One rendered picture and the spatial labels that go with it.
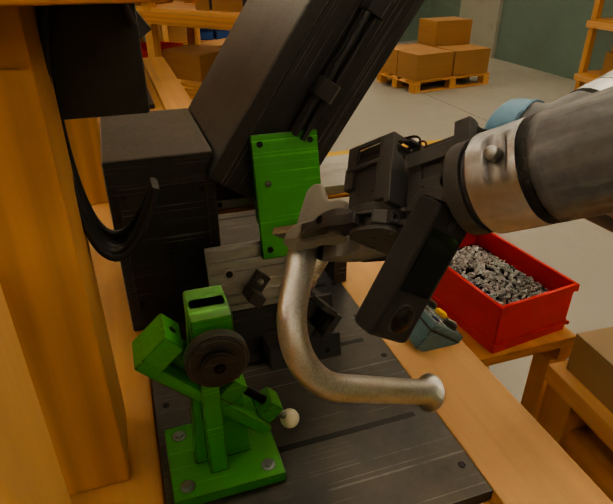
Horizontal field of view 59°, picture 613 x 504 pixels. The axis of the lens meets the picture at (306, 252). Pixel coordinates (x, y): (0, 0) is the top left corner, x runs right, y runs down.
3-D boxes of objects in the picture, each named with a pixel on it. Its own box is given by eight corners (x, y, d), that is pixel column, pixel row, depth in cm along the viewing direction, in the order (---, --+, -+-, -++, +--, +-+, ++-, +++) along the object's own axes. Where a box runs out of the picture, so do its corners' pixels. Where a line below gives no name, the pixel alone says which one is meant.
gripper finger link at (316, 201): (292, 199, 56) (365, 182, 50) (284, 254, 54) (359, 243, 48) (271, 188, 54) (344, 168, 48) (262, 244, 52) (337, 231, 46)
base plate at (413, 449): (273, 195, 165) (273, 189, 164) (491, 500, 74) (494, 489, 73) (130, 214, 153) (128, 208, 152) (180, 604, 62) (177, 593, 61)
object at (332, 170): (352, 167, 124) (352, 154, 123) (383, 193, 111) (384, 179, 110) (180, 188, 113) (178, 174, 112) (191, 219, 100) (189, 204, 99)
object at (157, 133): (204, 246, 133) (189, 107, 116) (229, 315, 108) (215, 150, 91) (126, 258, 128) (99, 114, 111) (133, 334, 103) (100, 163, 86)
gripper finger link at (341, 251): (338, 218, 59) (395, 195, 52) (332, 270, 58) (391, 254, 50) (314, 209, 58) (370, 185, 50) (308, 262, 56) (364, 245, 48)
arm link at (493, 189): (569, 238, 38) (507, 198, 33) (508, 248, 41) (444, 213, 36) (567, 142, 40) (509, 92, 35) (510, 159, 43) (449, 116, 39)
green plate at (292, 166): (311, 240, 104) (302, 128, 98) (326, 249, 96) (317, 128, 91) (253, 249, 101) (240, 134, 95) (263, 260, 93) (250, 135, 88)
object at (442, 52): (447, 73, 766) (454, 15, 730) (488, 84, 704) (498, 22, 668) (376, 81, 718) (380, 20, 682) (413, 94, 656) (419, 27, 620)
